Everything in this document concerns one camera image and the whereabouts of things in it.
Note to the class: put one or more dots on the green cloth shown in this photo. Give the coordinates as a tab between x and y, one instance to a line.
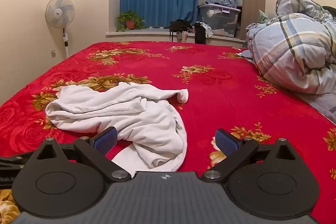
263	17

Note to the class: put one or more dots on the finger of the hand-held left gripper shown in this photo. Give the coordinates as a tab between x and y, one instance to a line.
10	162

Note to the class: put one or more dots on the black bag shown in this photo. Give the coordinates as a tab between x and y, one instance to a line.
179	26

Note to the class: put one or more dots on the potted green plant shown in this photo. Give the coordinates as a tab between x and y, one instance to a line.
130	19

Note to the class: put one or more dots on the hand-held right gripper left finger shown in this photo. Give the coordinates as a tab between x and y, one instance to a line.
106	139

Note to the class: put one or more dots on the wall socket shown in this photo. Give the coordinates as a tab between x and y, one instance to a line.
53	53

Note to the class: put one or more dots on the white cloth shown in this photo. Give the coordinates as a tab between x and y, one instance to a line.
209	29

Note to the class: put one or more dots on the clear storage bin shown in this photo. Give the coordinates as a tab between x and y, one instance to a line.
221	20

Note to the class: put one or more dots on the white window sill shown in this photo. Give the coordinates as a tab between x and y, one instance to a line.
147	33

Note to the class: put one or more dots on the white shirt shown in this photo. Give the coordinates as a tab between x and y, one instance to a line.
147	119

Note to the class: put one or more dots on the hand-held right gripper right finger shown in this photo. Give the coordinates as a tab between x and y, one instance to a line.
225	142

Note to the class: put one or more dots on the plaid duvet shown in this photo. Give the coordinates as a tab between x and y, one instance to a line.
294	50

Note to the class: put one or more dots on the black bottle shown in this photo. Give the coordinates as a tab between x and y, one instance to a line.
200	34

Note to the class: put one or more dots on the red floral blanket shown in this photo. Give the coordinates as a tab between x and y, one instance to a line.
210	98

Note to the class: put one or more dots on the grey bed sheet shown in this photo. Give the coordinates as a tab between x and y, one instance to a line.
324	107

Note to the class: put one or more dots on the white standing fan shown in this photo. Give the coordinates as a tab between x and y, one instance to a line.
59	11

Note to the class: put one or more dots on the blue clothes pile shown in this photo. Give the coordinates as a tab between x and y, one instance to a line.
223	2

